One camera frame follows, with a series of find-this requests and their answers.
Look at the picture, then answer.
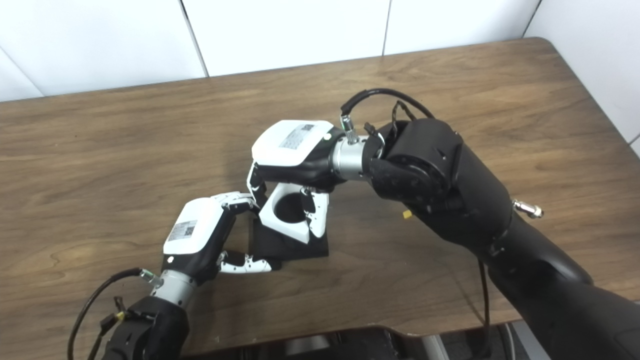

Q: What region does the black robot torso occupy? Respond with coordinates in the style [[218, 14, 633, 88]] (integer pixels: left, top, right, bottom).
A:
[[182, 322, 551, 360]]

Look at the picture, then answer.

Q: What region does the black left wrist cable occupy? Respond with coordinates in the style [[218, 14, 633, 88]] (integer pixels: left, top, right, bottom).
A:
[[67, 267, 163, 360]]

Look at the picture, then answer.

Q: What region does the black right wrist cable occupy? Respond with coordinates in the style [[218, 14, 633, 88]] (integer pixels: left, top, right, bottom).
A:
[[340, 88, 436, 146]]

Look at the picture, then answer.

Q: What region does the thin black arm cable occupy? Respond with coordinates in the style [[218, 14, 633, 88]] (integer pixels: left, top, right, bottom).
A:
[[475, 260, 494, 358]]

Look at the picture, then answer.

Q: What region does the white square piece with hole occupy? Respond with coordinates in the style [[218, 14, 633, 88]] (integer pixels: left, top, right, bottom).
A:
[[258, 182, 330, 245]]

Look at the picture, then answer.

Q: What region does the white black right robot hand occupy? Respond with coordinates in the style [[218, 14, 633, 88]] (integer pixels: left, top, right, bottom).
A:
[[246, 119, 346, 238]]

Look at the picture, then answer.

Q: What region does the black peg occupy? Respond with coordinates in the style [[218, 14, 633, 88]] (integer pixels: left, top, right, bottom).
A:
[[248, 192, 330, 262]]

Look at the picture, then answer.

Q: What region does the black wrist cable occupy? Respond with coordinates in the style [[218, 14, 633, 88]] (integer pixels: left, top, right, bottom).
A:
[[67, 267, 163, 360], [340, 88, 436, 146]]

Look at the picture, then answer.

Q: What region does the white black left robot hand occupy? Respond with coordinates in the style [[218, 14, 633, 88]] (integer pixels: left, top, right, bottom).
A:
[[161, 192, 282, 287]]

